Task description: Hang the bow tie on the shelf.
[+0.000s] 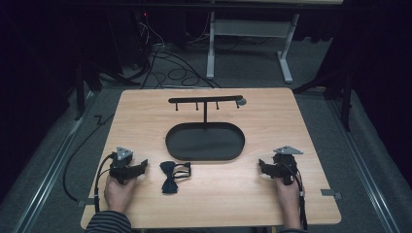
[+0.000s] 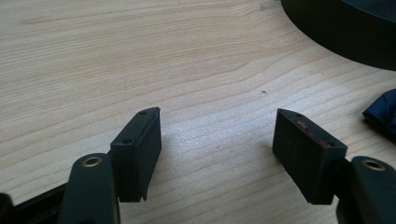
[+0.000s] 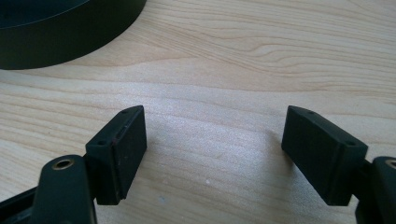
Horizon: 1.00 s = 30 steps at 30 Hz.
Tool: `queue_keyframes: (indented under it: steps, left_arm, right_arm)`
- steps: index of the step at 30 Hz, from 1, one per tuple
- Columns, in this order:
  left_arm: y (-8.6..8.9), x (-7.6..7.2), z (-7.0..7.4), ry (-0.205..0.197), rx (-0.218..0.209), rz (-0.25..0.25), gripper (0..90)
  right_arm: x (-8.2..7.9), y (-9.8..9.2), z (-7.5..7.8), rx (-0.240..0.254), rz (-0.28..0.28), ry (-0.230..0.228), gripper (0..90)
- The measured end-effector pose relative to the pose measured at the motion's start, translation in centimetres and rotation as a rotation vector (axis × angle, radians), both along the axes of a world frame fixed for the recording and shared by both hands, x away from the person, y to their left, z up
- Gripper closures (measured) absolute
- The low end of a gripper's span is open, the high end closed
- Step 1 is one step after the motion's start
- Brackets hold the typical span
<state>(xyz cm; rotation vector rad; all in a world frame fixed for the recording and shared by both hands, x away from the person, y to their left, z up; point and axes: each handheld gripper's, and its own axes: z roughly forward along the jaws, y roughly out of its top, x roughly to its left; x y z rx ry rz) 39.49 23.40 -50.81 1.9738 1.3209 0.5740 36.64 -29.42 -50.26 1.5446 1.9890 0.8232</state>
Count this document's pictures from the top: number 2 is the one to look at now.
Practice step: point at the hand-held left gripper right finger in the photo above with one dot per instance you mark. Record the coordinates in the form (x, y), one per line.
(308, 158)

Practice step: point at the black round container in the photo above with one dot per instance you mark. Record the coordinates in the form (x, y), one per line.
(345, 28)

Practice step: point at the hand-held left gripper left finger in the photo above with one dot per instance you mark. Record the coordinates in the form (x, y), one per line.
(134, 155)

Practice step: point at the dark blue cloth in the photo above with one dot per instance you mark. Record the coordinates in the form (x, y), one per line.
(384, 112)

